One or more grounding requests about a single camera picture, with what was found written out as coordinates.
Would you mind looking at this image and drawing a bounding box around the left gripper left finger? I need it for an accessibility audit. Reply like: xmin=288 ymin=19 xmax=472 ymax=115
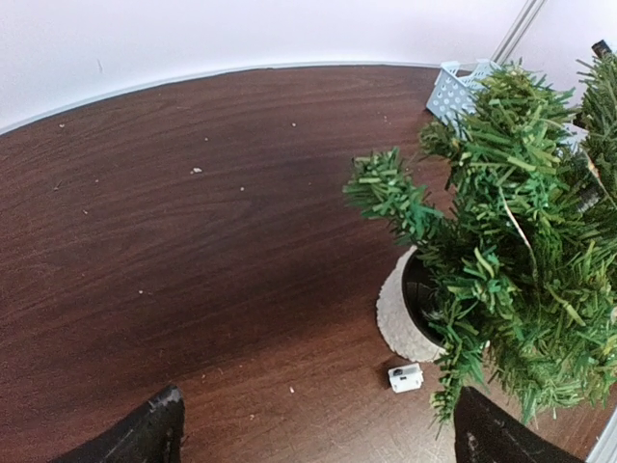
xmin=53 ymin=385 xmax=185 ymax=462

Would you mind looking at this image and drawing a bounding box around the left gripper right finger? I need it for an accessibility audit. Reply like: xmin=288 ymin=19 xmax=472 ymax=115
xmin=453 ymin=387 xmax=581 ymax=463

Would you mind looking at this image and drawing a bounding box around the white battery box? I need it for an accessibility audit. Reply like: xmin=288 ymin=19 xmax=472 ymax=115
xmin=388 ymin=363 xmax=424 ymax=394

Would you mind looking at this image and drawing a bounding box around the small green christmas tree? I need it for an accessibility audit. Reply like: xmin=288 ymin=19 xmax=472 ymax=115
xmin=343 ymin=53 xmax=616 ymax=422

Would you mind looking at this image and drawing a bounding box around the copper wire light string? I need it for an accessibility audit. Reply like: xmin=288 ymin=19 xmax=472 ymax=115
xmin=496 ymin=144 xmax=608 ymax=290

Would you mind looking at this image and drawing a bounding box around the white tree pot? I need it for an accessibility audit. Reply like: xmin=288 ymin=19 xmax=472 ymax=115
xmin=376 ymin=246 xmax=450 ymax=363

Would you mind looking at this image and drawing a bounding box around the blue plastic basket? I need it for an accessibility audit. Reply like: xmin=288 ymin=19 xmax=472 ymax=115
xmin=420 ymin=60 xmax=576 ymax=168

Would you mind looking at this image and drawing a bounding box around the right aluminium frame post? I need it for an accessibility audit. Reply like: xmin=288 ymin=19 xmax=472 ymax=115
xmin=491 ymin=0 xmax=547 ymax=65

